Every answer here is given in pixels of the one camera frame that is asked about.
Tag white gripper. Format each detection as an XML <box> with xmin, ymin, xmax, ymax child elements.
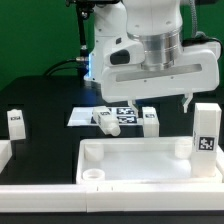
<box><xmin>101</xmin><ymin>42</ymin><xmax>221</xmax><ymax>117</ymax></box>

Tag white desk top tray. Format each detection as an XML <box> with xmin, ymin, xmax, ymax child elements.
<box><xmin>76</xmin><ymin>136</ymin><xmax>224</xmax><ymax>184</ymax></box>

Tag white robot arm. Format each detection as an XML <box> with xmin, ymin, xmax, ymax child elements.
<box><xmin>85</xmin><ymin>0</ymin><xmax>222</xmax><ymax>107</ymax></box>

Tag white marker sheet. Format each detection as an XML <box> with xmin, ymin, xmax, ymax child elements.
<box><xmin>68</xmin><ymin>107</ymin><xmax>143</xmax><ymax>126</ymax></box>

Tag white front fence bar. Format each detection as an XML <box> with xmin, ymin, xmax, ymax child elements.
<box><xmin>0</xmin><ymin>184</ymin><xmax>224</xmax><ymax>213</ymax></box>

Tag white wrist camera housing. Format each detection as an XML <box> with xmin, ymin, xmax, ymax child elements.
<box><xmin>103</xmin><ymin>39</ymin><xmax>145</xmax><ymax>67</ymax></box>

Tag black camera pole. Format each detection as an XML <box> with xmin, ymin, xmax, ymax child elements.
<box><xmin>65</xmin><ymin>0</ymin><xmax>95</xmax><ymax>78</ymax></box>

